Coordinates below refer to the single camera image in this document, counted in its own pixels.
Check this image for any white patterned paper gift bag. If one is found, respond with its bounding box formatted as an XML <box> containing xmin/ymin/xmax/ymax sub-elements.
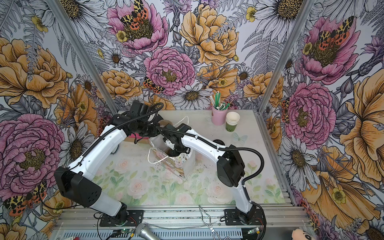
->
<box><xmin>147</xmin><ymin>135</ymin><xmax>196</xmax><ymax>181</ymax></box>

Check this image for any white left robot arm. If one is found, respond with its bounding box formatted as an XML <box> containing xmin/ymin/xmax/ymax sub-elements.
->
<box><xmin>54</xmin><ymin>101</ymin><xmax>164</xmax><ymax>226</ymax></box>

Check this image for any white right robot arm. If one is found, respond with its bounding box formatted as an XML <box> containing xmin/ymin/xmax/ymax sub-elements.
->
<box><xmin>156</xmin><ymin>124</ymin><xmax>265</xmax><ymax>225</ymax></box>

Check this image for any stack of pulp carriers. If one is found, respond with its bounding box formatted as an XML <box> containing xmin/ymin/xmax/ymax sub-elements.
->
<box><xmin>158</xmin><ymin>119</ymin><xmax>173</xmax><ymax>127</ymax></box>

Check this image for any pink straw holder cup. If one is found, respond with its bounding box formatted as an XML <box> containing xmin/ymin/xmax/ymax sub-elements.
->
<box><xmin>211</xmin><ymin>108</ymin><xmax>228</xmax><ymax>126</ymax></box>

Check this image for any green straws bundle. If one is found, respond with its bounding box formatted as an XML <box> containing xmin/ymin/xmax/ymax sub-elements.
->
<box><xmin>210</xmin><ymin>92</ymin><xmax>231</xmax><ymax>111</ymax></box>

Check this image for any stack of paper cups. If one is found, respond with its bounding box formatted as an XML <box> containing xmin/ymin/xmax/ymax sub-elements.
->
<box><xmin>226</xmin><ymin>112</ymin><xmax>241</xmax><ymax>132</ymax></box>

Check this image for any silver microphone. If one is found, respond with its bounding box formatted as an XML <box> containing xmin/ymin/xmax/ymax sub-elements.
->
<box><xmin>135</xmin><ymin>223</ymin><xmax>160</xmax><ymax>240</ymax></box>

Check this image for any pink plush toy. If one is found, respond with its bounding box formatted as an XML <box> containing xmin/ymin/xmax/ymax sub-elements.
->
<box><xmin>292</xmin><ymin>229</ymin><xmax>315</xmax><ymax>240</ymax></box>

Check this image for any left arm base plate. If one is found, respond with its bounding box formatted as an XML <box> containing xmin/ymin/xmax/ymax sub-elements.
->
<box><xmin>99</xmin><ymin>210</ymin><xmax>144</xmax><ymax>227</ymax></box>

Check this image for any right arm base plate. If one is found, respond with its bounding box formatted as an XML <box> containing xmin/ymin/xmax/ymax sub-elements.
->
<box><xmin>221</xmin><ymin>209</ymin><xmax>266</xmax><ymax>226</ymax></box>

